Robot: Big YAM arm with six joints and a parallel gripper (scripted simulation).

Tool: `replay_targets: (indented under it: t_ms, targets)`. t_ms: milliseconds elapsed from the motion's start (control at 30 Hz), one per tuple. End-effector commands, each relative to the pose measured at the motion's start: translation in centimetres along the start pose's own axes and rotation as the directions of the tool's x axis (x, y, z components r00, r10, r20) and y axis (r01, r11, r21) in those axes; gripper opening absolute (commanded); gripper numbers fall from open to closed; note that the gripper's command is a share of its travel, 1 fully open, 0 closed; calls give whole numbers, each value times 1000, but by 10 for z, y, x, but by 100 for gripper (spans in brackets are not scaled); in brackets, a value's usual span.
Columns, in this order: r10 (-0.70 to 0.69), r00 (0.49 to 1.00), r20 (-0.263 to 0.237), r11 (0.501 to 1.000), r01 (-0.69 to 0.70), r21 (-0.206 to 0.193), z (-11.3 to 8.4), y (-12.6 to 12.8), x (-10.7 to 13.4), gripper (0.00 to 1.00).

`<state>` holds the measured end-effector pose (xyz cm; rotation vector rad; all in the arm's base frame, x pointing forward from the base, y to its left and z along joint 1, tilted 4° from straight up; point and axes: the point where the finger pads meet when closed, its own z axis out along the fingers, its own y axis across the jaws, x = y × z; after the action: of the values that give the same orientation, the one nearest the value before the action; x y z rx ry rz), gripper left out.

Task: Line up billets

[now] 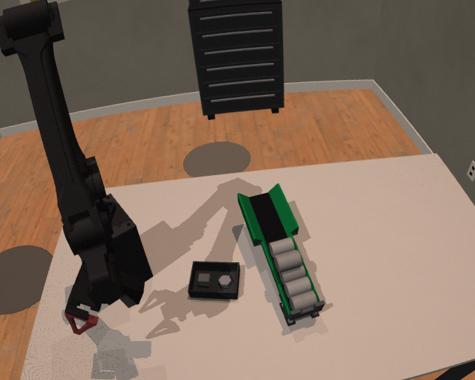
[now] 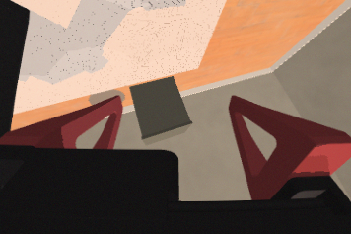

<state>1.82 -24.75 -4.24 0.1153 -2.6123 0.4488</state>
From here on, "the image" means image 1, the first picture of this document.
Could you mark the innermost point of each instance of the dark grey rectangular bar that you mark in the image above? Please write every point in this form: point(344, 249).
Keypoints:
point(306, 311)

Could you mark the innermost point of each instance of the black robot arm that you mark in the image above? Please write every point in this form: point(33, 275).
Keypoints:
point(72, 172)

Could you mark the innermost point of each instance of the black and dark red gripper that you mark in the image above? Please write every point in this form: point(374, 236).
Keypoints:
point(78, 296)

